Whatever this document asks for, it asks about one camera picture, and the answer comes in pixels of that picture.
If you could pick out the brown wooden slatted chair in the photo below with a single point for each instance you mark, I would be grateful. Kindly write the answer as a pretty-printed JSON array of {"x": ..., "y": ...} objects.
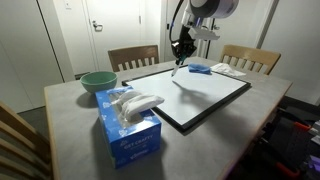
[{"x": 133, "y": 52}]

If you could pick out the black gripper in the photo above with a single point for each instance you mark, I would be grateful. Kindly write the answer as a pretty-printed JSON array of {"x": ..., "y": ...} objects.
[{"x": 185, "y": 40}]

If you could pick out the white marker with green cap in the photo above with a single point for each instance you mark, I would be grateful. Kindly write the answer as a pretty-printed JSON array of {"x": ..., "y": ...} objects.
[{"x": 175, "y": 70}]

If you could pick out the blue tissue box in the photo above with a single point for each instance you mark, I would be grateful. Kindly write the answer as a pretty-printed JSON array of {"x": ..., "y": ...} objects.
[{"x": 133, "y": 143}]

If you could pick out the light wooden slatted chair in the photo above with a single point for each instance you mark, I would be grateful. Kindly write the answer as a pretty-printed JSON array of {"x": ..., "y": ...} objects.
[
  {"x": 250, "y": 52},
  {"x": 20, "y": 133}
]

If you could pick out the white tissue sheet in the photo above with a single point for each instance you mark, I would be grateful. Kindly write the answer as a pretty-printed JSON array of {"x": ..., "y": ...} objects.
[{"x": 140, "y": 103}]

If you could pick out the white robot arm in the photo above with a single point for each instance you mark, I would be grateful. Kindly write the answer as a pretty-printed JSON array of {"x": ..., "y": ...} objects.
[{"x": 216, "y": 6}]

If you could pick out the mint green bowl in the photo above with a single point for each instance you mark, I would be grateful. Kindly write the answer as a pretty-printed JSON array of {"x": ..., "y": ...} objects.
[{"x": 96, "y": 83}]

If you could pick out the small white wall plate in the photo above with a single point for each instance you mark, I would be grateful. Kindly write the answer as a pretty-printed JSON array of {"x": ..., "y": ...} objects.
[{"x": 68, "y": 4}]

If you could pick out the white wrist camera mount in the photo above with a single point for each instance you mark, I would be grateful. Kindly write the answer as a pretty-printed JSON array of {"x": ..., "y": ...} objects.
[{"x": 203, "y": 33}]

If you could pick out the black framed whiteboard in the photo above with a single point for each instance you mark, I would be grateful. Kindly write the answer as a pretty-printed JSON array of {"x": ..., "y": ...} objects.
[{"x": 200, "y": 100}]

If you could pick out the blue cloth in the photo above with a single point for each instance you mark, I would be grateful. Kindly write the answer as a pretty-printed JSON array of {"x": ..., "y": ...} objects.
[{"x": 199, "y": 68}]

